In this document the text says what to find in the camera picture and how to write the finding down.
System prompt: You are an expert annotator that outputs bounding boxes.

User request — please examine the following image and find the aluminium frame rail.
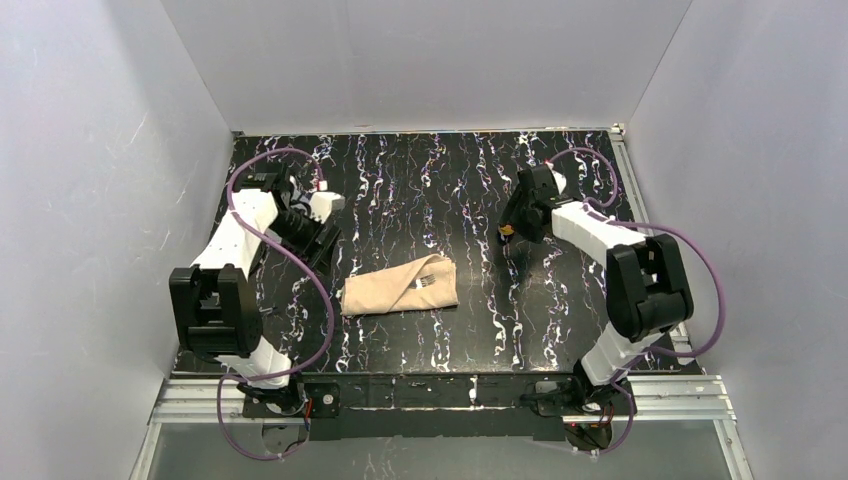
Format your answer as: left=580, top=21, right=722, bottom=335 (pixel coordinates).
left=151, top=373, right=736, bottom=424

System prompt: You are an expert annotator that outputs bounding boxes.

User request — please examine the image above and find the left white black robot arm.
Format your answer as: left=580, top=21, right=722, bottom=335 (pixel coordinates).
left=169, top=168, right=345, bottom=390

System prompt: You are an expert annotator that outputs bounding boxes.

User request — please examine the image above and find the purple cable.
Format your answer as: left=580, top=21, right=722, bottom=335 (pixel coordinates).
left=217, top=146, right=337, bottom=462
left=543, top=145, right=727, bottom=458

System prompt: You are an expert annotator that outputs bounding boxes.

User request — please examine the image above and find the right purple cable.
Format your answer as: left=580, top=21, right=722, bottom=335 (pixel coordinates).
left=543, top=145, right=727, bottom=458

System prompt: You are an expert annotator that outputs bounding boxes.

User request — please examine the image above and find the beige cloth napkin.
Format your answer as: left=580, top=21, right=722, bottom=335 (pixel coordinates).
left=340, top=254, right=459, bottom=316

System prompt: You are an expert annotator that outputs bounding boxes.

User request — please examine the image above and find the black coiled cable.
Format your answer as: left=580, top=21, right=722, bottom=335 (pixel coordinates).
left=190, top=331, right=230, bottom=366

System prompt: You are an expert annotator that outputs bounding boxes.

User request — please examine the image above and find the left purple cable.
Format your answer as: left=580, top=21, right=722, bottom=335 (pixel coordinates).
left=217, top=146, right=337, bottom=462

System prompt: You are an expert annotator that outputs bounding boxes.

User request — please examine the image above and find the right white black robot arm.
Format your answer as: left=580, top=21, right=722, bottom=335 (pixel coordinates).
left=498, top=166, right=694, bottom=387

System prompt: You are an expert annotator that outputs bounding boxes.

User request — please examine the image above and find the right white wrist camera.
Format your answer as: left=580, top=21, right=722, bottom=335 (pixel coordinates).
left=551, top=170, right=568, bottom=196

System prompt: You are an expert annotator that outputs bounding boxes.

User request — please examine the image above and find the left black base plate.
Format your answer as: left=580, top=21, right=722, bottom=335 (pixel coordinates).
left=237, top=380, right=341, bottom=419

